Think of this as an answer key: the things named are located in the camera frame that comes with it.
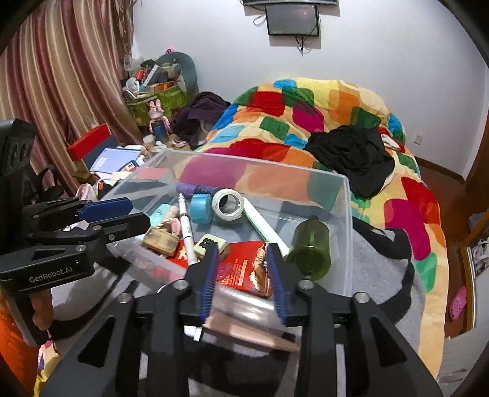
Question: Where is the clear plastic storage box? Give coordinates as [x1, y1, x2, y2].
[106, 147, 353, 303]

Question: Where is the small black wall screen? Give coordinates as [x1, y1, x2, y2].
[264, 3, 321, 37]

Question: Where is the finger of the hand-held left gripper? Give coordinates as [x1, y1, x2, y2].
[25, 212, 152, 249]
[21, 197, 134, 230]

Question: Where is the grey curved cushion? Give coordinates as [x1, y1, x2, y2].
[154, 51, 200, 97]

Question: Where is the green fabric storage box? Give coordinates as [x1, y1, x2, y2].
[123, 86, 189, 127]

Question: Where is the pale green long tube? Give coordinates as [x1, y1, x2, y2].
[242, 198, 290, 257]

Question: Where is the white mahjong tile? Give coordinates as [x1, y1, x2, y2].
[194, 233, 230, 259]

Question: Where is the red rectangular box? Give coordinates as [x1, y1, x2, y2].
[66, 123, 112, 162]

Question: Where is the wooden cabinet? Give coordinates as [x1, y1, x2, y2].
[456, 214, 489, 337]

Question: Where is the colourful patchwork blanket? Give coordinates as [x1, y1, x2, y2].
[179, 77, 450, 367]

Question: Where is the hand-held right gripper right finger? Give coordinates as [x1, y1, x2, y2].
[265, 242, 444, 397]

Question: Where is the pink striped curtain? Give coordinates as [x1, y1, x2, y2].
[0, 0, 145, 191]

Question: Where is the tan gold small box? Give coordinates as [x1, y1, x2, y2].
[142, 225, 179, 257]

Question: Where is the white pen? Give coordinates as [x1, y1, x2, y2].
[177, 193, 200, 268]

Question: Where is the green glass bottle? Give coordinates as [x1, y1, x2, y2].
[285, 215, 332, 282]

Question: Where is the beige box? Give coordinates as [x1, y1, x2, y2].
[182, 282, 302, 352]

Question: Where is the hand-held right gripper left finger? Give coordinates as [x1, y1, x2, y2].
[38, 242, 220, 397]

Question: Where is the pink rabbit toy bottle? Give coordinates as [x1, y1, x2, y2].
[147, 99, 171, 144]

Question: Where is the pink small tube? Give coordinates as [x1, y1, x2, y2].
[160, 206, 181, 234]

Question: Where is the purple tube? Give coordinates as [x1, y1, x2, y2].
[176, 183, 223, 196]

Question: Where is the dark purple clothing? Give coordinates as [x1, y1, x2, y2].
[170, 91, 232, 148]

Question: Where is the pink clog shoe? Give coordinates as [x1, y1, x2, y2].
[448, 286, 469, 322]

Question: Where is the person's left hand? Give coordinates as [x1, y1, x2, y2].
[31, 293, 55, 333]

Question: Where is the grey black patterned blanket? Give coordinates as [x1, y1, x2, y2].
[50, 217, 428, 397]

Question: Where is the red white cloth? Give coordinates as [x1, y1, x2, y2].
[378, 128, 406, 154]

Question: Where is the red gold-foil box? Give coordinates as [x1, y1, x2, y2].
[167, 240, 276, 299]

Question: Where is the black office chair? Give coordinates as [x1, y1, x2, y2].
[0, 118, 65, 218]

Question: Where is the black clothing pile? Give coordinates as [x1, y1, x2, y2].
[305, 124, 396, 200]

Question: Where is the mint green small case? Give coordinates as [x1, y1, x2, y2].
[148, 203, 171, 227]

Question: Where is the white tape roll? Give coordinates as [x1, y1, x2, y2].
[212, 188, 246, 223]

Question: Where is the blue tape roll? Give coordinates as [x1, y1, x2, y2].
[189, 193, 213, 224]

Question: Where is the blue white notebook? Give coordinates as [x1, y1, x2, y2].
[89, 147, 143, 173]

